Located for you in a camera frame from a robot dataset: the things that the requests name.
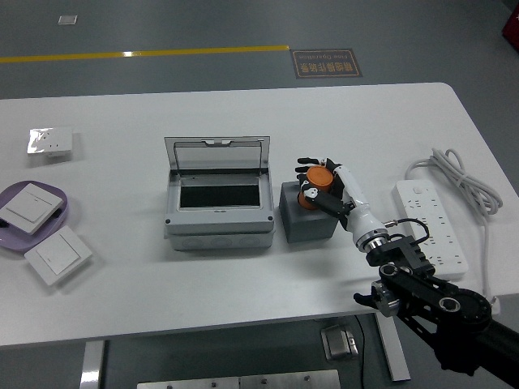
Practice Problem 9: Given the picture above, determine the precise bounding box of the yellow floor tape line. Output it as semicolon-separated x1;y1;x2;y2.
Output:
0;44;291;65

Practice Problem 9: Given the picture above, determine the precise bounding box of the grey electrical box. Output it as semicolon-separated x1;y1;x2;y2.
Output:
163;135;277;251

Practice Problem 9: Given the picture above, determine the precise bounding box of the grey metal base plate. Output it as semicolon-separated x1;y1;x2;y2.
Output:
136;369;341;389

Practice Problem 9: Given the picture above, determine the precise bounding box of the purple tray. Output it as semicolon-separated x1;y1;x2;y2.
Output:
0;181;70;254

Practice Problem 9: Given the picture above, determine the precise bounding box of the metal floor socket box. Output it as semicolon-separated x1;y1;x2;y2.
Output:
320;323;360;361

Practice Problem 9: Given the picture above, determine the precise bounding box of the red object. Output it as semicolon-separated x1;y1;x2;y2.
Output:
501;11;519;49

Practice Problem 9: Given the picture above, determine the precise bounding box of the white table leg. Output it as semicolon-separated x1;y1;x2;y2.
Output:
79;340;105;389
373;311;411;382

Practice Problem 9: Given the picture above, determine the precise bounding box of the grey cube block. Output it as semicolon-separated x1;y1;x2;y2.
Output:
278;181;340;244

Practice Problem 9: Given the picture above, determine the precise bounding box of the orange cylinder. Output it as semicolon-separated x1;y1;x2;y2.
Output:
298;165;336;211

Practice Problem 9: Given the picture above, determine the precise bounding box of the brown floor sign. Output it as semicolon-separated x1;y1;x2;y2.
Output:
290;48;363;79

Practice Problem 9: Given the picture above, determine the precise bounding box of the white power strip cord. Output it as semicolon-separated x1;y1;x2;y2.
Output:
404;147;504;309

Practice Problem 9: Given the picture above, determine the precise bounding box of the thin black floor cable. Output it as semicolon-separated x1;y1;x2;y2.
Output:
354;314;368;389

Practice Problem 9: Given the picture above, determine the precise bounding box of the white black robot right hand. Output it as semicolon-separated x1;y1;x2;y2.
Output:
294;156;388;246

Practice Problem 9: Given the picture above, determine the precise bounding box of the white wall switch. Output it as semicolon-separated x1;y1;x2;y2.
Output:
23;225;93;287
0;182;68;235

